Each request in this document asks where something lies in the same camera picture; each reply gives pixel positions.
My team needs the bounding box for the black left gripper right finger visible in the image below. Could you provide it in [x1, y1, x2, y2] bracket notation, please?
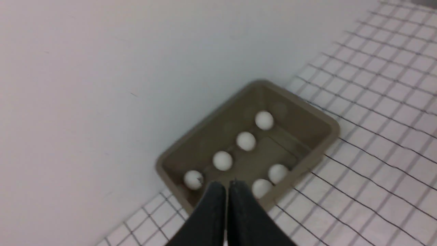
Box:
[227, 180, 296, 246]

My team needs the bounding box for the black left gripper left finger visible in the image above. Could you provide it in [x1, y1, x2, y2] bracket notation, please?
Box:
[167, 181, 226, 246]

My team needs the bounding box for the white ping-pong ball with logo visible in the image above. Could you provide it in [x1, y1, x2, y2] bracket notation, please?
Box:
[184, 170, 203, 190]

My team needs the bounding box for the olive green plastic bin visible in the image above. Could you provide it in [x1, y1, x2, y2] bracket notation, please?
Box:
[156, 80, 340, 214]

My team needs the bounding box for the white checkered tablecloth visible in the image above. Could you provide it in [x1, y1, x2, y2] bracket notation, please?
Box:
[97, 0, 436, 246]

